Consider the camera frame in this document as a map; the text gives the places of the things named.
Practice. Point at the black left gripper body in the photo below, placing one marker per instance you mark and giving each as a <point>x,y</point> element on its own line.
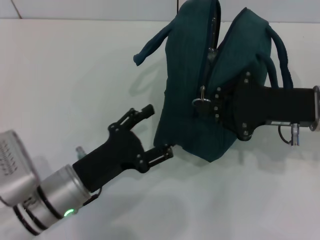
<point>115,155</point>

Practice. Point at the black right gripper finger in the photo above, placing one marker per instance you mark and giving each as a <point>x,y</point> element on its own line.
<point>221,93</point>
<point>215,110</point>

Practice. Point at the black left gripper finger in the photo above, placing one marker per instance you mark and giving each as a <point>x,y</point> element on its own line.
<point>135,116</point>
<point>157,156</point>

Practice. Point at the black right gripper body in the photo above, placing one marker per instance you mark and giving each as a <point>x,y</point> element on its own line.
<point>275,105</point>

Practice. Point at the teal blue fabric bag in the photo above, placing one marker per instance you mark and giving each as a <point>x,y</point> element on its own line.
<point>185,75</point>

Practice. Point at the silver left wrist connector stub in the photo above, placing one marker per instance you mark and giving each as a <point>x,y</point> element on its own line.
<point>80,152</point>

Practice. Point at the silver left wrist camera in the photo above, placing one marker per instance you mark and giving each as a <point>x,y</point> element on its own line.
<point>15,165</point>

